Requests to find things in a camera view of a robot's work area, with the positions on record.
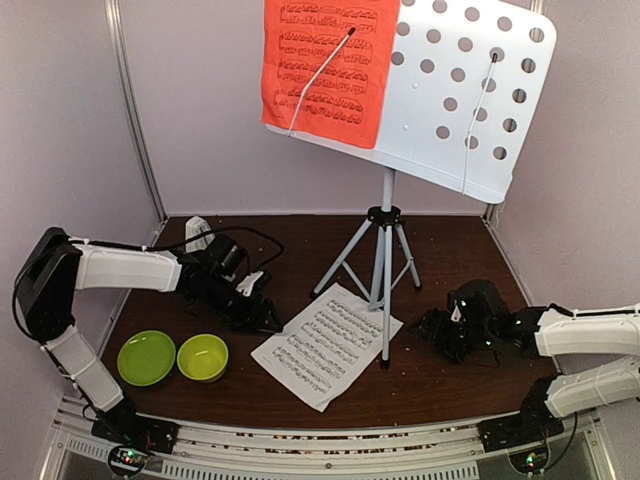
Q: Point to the red sheet music page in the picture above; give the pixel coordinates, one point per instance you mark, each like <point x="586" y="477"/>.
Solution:
<point x="326" y="66"/>

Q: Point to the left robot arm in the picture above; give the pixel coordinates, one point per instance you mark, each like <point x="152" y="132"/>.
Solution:
<point x="201" y="268"/>

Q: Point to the aluminium corner post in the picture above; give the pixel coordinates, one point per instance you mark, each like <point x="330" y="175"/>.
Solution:
<point x="118" y="41"/>
<point x="491" y="215"/>

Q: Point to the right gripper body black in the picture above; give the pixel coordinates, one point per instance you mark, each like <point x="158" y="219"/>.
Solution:
<point x="453" y="344"/>

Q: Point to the white sheet music page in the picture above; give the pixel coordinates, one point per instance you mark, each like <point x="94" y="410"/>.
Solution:
<point x="324" y="349"/>

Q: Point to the right aluminium corner post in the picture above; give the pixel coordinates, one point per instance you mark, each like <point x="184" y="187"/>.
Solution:
<point x="491" y="215"/>

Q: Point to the white perforated music stand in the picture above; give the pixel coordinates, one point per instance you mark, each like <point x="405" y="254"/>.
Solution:
<point x="463" y="86"/>

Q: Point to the left aluminium corner post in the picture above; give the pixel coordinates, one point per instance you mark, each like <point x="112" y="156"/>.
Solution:
<point x="118" y="41"/>

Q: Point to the grey metronome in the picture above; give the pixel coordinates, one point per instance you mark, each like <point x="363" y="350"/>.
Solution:
<point x="197" y="232"/>

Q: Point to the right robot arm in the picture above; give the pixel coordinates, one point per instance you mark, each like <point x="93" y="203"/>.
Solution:
<point x="549" y="331"/>

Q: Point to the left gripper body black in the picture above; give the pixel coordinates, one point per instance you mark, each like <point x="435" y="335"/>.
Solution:
<point x="232" y="309"/>

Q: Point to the green plate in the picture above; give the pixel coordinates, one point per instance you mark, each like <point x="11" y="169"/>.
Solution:
<point x="146" y="358"/>

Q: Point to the yellow-green bowl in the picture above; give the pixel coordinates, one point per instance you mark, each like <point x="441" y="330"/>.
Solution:
<point x="203" y="358"/>

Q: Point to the aluminium front rail frame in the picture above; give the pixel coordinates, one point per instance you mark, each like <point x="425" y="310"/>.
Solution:
<point x="444" y="450"/>

